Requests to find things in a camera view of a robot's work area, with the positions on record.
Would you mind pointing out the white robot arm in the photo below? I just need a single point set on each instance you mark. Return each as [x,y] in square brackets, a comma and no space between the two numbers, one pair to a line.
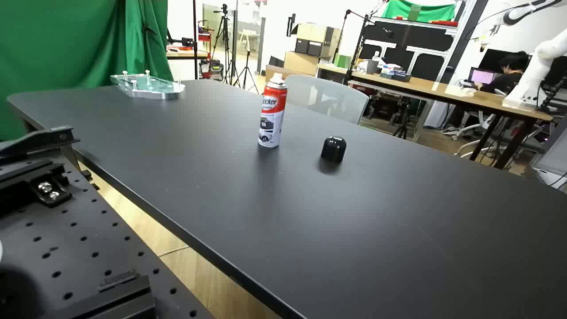
[534,71]

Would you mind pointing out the long wooden desk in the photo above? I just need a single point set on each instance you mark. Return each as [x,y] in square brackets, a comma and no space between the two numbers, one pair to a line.
[436,89]

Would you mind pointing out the laptop with pink screen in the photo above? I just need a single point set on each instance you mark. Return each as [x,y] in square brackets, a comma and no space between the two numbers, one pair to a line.
[482,76]

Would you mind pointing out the seated person dark clothes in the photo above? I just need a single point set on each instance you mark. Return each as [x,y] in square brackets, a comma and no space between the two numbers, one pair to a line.
[507,76]

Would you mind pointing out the green screen curtain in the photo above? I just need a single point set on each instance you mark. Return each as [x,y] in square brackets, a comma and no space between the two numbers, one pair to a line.
[71,41]

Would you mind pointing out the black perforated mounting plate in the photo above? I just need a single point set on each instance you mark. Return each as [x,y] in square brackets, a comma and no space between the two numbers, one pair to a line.
[64,248]

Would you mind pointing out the green cloth on shelf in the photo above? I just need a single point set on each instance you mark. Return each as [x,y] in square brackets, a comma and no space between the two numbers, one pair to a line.
[419,11]

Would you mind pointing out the black and white panel rack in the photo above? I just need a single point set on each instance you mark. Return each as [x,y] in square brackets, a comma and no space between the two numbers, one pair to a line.
[413,44]

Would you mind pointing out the clear acrylic plate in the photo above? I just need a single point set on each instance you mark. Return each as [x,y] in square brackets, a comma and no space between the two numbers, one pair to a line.
[147,87]

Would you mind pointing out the black tripod under desk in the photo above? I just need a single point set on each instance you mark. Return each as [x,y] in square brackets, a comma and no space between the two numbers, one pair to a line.
[404,121]

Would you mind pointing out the white spray can red top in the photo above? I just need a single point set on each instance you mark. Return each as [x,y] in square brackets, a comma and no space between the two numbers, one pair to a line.
[271,121]

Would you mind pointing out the cardboard box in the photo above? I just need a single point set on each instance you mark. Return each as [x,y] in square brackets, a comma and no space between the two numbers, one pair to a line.
[300,64]

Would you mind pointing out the grey mesh office chair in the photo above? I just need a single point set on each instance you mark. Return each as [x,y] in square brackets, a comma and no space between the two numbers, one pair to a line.
[328,98]

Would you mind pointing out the black metal clamp bracket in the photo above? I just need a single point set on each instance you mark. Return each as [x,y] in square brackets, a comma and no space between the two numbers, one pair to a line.
[36,177]

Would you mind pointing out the grey camera tripod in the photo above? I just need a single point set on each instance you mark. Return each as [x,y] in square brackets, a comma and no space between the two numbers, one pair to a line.
[245,73]

